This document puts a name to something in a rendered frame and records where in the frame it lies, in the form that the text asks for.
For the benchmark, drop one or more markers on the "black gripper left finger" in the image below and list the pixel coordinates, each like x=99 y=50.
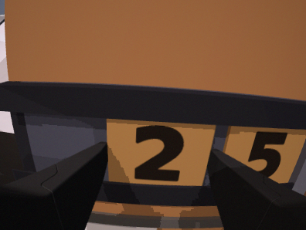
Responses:
x=59 y=197

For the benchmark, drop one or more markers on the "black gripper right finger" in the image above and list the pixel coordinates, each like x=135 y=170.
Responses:
x=247 y=200

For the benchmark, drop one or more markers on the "orange tile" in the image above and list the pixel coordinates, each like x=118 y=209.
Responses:
x=150 y=152
x=271 y=151

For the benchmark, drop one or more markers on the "white paper label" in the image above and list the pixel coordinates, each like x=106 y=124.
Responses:
x=95 y=226

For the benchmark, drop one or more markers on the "orange rectangular board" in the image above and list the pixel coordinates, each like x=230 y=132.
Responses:
x=73 y=64

